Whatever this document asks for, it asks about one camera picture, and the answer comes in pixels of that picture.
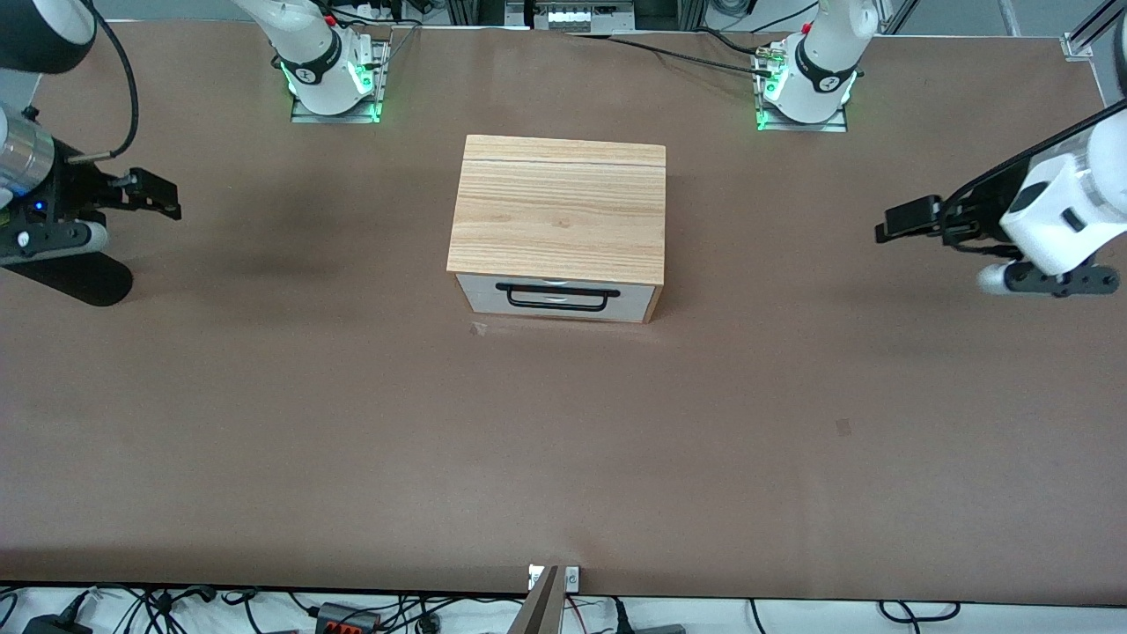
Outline white-fronted wooden drawer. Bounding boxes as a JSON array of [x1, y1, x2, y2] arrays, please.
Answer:
[[456, 272, 660, 321]]

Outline black metal drawer handle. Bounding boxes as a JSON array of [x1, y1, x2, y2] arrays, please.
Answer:
[[495, 283, 622, 313]]

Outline light wooden drawer cabinet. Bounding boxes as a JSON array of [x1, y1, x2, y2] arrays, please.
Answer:
[[446, 134, 667, 325]]

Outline black ribbed vase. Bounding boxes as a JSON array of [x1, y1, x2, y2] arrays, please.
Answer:
[[0, 249, 135, 307]]

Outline grey electrical terminal box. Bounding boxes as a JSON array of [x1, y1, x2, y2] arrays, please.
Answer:
[[505, 0, 637, 34]]

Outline black power adapter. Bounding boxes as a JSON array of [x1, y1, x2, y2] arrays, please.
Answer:
[[22, 612, 94, 634]]

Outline black power strip red switches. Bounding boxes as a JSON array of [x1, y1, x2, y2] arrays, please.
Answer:
[[314, 602, 382, 634]]

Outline wooden pole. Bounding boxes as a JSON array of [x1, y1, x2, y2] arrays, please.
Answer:
[[509, 564, 563, 634]]

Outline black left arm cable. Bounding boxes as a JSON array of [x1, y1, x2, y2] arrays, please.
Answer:
[[947, 99, 1127, 221]]

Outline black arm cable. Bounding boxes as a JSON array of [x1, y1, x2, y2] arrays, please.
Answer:
[[66, 0, 142, 165], [947, 99, 1127, 221]]

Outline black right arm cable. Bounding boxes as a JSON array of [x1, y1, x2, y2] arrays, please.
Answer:
[[66, 0, 142, 165]]

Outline aluminium frame bracket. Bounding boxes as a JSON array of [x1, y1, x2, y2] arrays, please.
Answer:
[[1063, 0, 1127, 61]]

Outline black table cable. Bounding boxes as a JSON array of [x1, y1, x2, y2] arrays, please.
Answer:
[[572, 33, 774, 78], [696, 26, 763, 59]]

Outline black looped floor cable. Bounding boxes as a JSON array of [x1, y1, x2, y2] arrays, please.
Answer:
[[879, 601, 962, 623]]

